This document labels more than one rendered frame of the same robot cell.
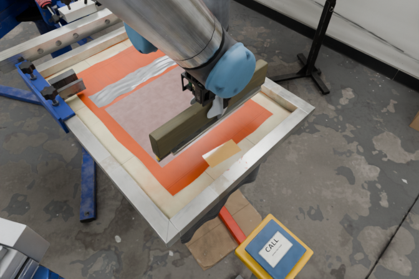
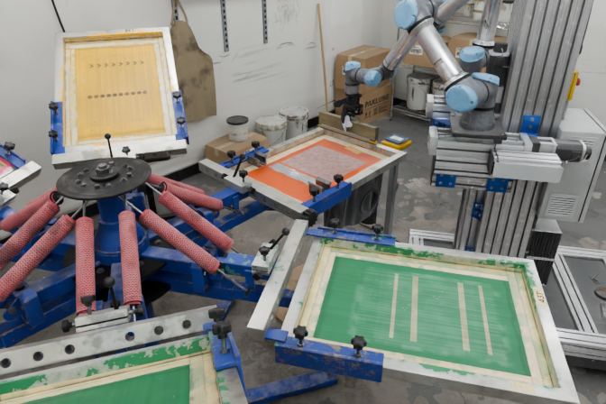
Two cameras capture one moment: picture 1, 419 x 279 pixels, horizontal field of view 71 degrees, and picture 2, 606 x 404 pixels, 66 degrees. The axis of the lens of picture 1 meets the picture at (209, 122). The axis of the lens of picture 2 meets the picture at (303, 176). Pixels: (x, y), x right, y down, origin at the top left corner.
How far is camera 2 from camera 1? 2.46 m
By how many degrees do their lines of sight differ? 71
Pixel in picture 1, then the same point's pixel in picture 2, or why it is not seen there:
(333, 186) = (285, 223)
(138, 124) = (340, 170)
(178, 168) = (366, 159)
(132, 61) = (280, 179)
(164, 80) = (299, 167)
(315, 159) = (260, 228)
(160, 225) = (399, 154)
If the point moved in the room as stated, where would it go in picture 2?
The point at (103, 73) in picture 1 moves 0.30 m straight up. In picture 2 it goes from (294, 188) to (293, 129)
